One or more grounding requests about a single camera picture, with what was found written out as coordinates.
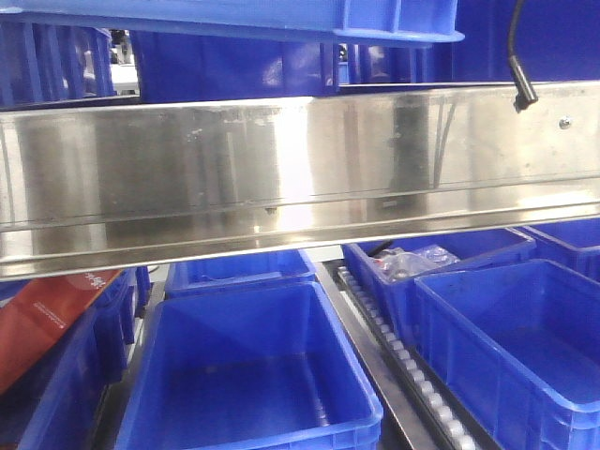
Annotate large light blue bin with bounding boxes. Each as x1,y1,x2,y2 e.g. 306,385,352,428
1,0,464,47

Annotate blue lower centre rear bin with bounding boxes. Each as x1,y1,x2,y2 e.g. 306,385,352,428
165,249,315,298

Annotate blue bin with plastic bags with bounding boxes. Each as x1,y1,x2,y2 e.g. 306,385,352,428
342,229,536,346

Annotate clear plastic parts bags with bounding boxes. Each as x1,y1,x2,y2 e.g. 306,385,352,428
373,245,460,281

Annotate blue lower centre front bin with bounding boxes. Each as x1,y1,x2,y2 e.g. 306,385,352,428
115,282,383,449

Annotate dark blue upper centre bin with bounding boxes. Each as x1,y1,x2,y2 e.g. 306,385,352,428
130,31,339,103

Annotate dark blue bin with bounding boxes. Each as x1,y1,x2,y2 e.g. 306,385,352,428
130,31,339,103
423,1,599,83
0,21,116,109

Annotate blue lower right front bin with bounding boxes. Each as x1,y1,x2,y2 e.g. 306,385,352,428
415,260,599,449

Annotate white roller conveyor track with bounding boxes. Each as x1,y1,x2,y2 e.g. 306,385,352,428
337,266,481,450

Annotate blue far right rear bin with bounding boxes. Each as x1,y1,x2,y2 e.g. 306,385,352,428
517,218,600,281

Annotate red cardboard box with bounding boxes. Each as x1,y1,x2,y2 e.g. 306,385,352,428
1,269,122,392

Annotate dark blue upper left bin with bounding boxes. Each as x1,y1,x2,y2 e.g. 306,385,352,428
0,21,116,109

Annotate blue lower left bin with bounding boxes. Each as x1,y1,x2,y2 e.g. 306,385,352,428
1,266,150,449

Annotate dark blue upper right bin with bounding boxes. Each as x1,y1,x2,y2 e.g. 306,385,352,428
423,1,599,83

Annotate stainless steel shelf rail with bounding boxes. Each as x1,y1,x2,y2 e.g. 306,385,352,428
1,82,599,280

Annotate grey metal divider rail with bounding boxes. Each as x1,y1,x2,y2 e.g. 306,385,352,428
315,262,438,449

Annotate black cable with connector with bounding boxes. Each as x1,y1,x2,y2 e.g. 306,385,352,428
507,0,539,113

